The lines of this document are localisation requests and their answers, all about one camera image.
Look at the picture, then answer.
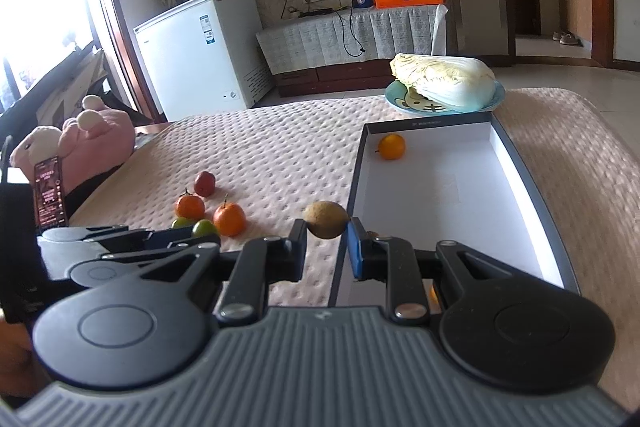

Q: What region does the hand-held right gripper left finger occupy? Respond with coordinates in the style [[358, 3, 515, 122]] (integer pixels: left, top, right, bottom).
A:
[[137, 219, 308, 325]]

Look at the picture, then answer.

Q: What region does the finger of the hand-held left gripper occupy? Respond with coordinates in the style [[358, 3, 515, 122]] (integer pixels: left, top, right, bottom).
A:
[[102, 237, 222, 279], [87, 226, 156, 253]]

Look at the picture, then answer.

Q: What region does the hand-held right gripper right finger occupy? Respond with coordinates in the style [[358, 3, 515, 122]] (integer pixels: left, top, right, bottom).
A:
[[346, 217, 506, 325]]

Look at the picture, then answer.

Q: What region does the brown kiwi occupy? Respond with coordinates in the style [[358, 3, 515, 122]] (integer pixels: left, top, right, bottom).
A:
[[302, 201, 351, 240]]

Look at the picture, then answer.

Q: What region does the small red apple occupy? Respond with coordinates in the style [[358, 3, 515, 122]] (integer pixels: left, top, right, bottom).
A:
[[194, 171, 217, 198]]

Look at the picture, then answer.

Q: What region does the white box with dark rim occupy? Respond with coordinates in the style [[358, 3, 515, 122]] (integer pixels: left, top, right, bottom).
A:
[[327, 112, 583, 308]]

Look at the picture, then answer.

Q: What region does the person's left hand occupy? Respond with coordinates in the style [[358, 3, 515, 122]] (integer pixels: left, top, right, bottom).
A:
[[0, 322, 36, 400]]

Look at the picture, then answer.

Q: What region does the smartphone with lit screen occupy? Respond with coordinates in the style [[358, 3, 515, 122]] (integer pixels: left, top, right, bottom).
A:
[[33, 157, 69, 229]]

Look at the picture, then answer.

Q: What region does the pink plush toy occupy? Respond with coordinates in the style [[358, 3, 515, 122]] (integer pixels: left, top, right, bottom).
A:
[[60, 96, 137, 188]]

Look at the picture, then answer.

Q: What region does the pale plush toy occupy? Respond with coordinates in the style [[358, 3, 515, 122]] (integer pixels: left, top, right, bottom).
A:
[[10, 124, 63, 180]]

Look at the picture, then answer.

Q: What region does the blue cartoon print plate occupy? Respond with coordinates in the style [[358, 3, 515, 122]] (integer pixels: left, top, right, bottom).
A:
[[385, 79, 506, 115]]

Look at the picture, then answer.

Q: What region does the dark furniture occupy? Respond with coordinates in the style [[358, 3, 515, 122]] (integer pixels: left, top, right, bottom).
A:
[[0, 47, 108, 142]]

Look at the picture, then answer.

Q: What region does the white chest freezer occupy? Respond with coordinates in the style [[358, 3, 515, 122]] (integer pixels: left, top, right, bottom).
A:
[[134, 0, 273, 122]]

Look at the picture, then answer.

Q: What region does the napa cabbage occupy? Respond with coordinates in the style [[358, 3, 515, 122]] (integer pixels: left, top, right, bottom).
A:
[[390, 53, 497, 110]]

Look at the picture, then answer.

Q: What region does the cabinet with cloth cover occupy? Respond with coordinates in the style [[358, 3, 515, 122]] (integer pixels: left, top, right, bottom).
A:
[[255, 4, 448, 98]]

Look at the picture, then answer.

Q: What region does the white plastic bag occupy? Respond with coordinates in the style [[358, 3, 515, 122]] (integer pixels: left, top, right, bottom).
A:
[[431, 3, 448, 56]]

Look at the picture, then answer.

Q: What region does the wooden kitchen counter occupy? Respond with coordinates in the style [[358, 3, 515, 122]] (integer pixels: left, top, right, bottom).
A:
[[556, 0, 596, 45]]

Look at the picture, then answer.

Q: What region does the brown window frame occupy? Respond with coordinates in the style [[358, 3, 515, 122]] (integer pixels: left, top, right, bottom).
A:
[[82, 0, 168, 124]]

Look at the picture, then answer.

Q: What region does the black cable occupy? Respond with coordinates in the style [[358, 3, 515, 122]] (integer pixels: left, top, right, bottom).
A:
[[339, 11, 367, 56]]

